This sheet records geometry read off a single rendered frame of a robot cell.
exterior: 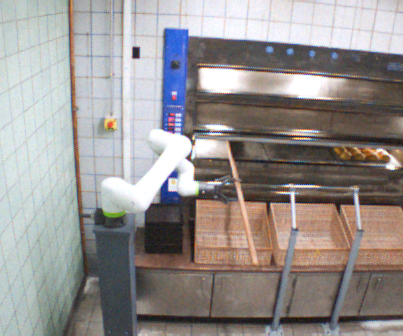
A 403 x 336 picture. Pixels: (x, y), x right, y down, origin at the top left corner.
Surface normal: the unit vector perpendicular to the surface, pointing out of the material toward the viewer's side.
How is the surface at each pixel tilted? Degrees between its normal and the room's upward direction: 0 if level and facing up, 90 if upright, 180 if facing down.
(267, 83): 70
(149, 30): 90
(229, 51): 91
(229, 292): 90
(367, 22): 90
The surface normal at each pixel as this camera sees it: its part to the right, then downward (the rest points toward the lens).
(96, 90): 0.03, 0.40
